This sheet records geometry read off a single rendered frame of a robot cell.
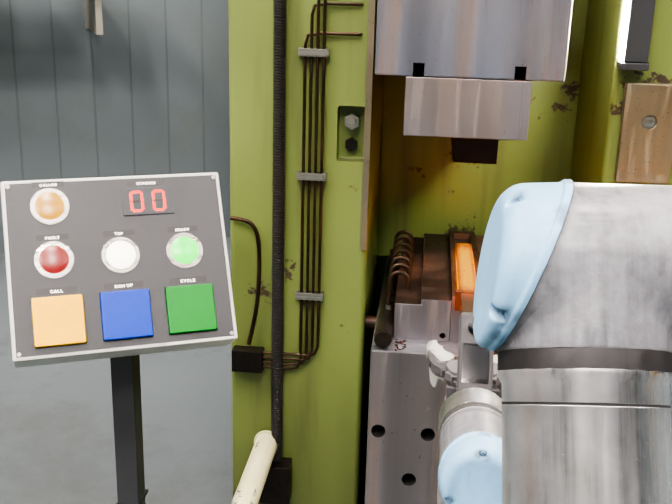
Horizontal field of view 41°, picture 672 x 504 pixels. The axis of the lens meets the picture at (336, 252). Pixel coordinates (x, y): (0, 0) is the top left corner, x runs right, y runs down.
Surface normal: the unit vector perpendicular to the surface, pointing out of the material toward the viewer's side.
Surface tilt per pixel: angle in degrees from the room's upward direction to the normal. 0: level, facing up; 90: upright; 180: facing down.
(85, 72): 90
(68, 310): 60
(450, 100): 90
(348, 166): 90
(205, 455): 0
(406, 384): 90
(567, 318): 66
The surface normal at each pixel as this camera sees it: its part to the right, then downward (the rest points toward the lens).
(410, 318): -0.11, 0.29
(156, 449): 0.03, -0.96
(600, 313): -0.07, -0.18
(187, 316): 0.29, -0.23
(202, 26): 0.34, 0.29
